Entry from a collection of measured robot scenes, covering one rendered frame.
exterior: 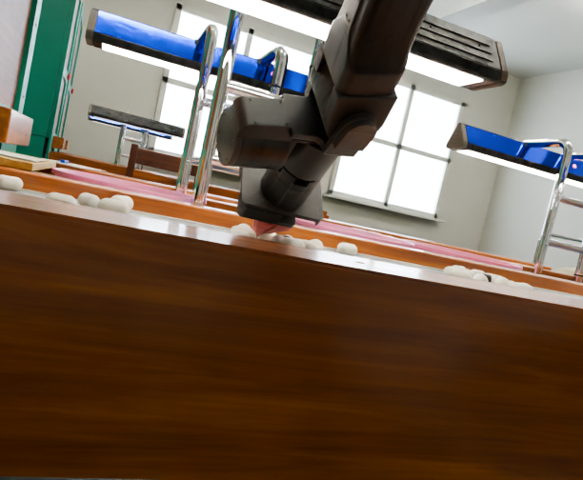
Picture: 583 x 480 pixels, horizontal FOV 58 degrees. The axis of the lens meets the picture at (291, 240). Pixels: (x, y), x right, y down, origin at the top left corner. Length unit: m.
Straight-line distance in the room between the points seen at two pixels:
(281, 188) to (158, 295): 0.24
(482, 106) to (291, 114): 6.99
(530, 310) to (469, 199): 6.87
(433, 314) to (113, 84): 5.37
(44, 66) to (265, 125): 2.90
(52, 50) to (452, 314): 3.06
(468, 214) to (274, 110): 6.94
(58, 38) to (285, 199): 2.86
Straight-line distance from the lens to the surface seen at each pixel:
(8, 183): 0.75
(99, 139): 5.67
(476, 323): 0.50
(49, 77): 3.34
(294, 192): 0.58
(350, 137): 0.49
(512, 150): 1.64
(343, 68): 0.46
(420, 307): 0.46
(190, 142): 1.10
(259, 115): 0.50
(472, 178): 7.40
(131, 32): 1.27
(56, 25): 3.38
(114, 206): 0.66
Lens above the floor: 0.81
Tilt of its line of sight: 5 degrees down
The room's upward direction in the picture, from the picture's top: 13 degrees clockwise
